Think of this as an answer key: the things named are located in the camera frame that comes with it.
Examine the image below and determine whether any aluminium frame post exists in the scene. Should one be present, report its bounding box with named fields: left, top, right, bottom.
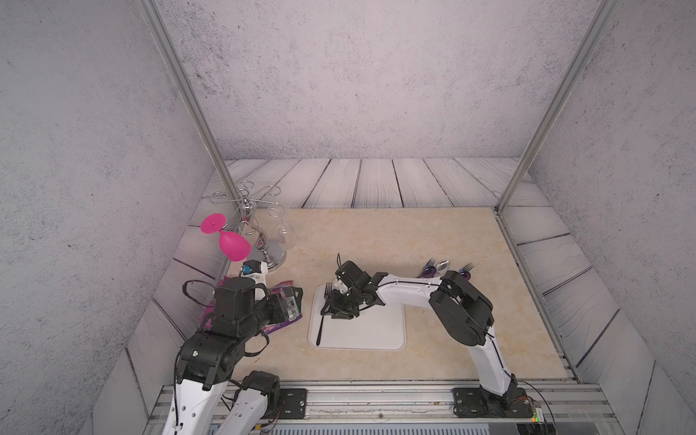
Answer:
left=494, top=0, right=619, bottom=216
left=137, top=0, right=239, bottom=201

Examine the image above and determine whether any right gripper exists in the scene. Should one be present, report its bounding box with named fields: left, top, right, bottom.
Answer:
left=317, top=287, right=363, bottom=320

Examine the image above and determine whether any purple metal fork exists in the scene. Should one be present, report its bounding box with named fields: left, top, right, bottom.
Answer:
left=315, top=283, right=333, bottom=346

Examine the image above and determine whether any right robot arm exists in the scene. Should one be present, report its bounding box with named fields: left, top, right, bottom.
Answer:
left=321, top=261, right=518, bottom=417

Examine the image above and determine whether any white plastic tray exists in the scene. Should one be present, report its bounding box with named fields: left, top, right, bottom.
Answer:
left=308, top=285, right=407, bottom=352

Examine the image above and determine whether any clear wine glass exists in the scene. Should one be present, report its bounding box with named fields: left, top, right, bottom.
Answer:
left=268, top=203, right=297, bottom=249

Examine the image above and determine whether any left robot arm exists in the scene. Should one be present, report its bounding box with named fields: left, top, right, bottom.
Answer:
left=162, top=277, right=307, bottom=434

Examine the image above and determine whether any right aluminium frame post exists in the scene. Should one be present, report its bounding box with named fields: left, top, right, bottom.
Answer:
left=494, top=0, right=619, bottom=216

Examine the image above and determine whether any chrome glass holder stand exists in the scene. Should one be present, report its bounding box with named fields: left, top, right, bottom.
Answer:
left=208, top=181, right=286, bottom=271

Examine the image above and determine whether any purple metal spoon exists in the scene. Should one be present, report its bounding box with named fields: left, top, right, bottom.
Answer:
left=420, top=265, right=438, bottom=278

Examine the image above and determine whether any aluminium front rail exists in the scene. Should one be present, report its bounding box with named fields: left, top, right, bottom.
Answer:
left=142, top=380, right=626, bottom=435

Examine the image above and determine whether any left aluminium frame post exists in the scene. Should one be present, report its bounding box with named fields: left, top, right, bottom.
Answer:
left=137, top=0, right=239, bottom=201

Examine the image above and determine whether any pink plastic wine glass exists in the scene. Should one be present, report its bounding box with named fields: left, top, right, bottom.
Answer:
left=200, top=213, right=252, bottom=262

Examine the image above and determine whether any pink handled silver spoon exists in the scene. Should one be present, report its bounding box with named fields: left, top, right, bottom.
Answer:
left=435, top=259, right=451, bottom=273

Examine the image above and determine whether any pink Lot 100 gummy bag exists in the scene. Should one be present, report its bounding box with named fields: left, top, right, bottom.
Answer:
left=200, top=297, right=217, bottom=330

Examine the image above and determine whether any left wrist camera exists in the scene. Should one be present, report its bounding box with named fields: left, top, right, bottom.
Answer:
left=239, top=259, right=268, bottom=301

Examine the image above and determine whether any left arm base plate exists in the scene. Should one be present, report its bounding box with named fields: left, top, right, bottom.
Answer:
left=263, top=388, right=308, bottom=420

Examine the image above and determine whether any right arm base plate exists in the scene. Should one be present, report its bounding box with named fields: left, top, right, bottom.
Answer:
left=451, top=387, right=536, bottom=419

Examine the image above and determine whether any purple Fox's candy bag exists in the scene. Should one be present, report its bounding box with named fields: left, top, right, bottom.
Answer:
left=263, top=280, right=304, bottom=335

